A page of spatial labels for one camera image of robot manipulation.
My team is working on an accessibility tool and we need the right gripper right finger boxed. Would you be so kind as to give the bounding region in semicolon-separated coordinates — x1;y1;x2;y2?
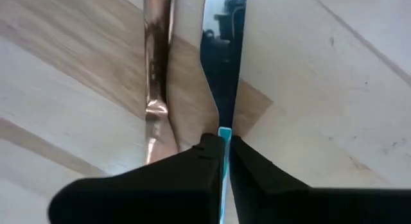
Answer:
229;135;411;224

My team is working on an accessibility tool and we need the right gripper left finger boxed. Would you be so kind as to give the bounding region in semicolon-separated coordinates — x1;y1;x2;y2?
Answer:
48;133;225;224

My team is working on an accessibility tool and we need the copper-coloured cutlery piece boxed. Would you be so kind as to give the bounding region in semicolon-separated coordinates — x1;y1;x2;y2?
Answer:
142;0;180;166

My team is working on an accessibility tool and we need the teal white handled knife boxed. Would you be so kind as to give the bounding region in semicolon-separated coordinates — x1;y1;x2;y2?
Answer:
199;0;248;224

